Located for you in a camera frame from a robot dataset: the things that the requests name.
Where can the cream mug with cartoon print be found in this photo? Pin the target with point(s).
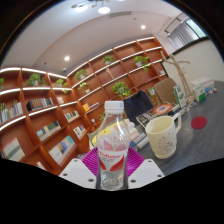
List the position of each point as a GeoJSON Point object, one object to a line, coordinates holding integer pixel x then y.
{"type": "Point", "coordinates": [163, 136]}

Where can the stack of colourful books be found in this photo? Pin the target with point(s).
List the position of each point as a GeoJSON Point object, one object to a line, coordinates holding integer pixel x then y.
{"type": "Point", "coordinates": [138, 138]}

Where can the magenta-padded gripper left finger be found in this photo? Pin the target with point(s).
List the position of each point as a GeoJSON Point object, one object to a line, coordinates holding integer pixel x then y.
{"type": "Point", "coordinates": [78, 170]}

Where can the orange wooden shelf unit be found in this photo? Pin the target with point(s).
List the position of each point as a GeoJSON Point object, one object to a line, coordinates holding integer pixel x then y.
{"type": "Point", "coordinates": [50, 113]}

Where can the stack of white boxes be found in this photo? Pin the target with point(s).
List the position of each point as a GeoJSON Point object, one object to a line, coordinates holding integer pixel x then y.
{"type": "Point", "coordinates": [201, 81]}

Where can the window with grey curtain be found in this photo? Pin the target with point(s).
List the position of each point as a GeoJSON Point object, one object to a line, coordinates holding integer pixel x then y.
{"type": "Point", "coordinates": [185, 33]}

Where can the tan office chair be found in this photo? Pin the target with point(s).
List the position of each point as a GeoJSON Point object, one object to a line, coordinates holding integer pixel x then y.
{"type": "Point", "coordinates": [164, 90]}

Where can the small green and white box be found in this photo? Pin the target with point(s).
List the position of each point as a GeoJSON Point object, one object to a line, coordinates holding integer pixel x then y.
{"type": "Point", "coordinates": [199, 94]}

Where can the clear plastic water bottle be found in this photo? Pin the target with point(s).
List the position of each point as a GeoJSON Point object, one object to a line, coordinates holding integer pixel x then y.
{"type": "Point", "coordinates": [113, 150]}

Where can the flat round red coaster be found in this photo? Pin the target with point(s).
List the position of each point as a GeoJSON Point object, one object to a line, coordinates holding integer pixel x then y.
{"type": "Point", "coordinates": [199, 122]}

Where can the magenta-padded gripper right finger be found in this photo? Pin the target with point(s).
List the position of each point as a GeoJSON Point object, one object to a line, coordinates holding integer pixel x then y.
{"type": "Point", "coordinates": [148, 170]}

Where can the green and white carton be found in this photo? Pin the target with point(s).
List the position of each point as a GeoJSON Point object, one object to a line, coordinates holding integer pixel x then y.
{"type": "Point", "coordinates": [179, 96]}

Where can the dark padded office chair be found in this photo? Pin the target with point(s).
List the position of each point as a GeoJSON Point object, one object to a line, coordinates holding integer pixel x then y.
{"type": "Point", "coordinates": [137, 105]}

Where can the ceiling lamp with round lights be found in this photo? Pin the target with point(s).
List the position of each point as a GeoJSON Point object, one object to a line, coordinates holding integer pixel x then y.
{"type": "Point", "coordinates": [104, 9]}

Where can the stack of dark books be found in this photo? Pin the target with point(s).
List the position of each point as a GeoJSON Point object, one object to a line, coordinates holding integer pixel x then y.
{"type": "Point", "coordinates": [160, 110]}

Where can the wooden artist mannequin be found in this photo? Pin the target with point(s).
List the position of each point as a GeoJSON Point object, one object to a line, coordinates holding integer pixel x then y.
{"type": "Point", "coordinates": [181, 76]}

